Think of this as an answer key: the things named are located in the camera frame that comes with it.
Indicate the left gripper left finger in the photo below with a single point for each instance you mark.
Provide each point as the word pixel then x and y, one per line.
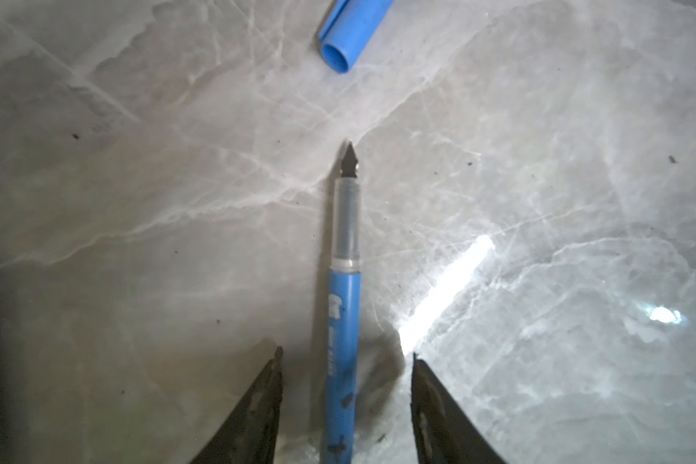
pixel 249 433

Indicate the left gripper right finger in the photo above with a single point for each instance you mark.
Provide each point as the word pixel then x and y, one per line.
pixel 442 431

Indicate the blue pen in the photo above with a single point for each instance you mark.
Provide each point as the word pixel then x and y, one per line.
pixel 343 311

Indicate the blue pen cap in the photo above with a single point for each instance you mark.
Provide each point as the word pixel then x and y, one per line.
pixel 347 30

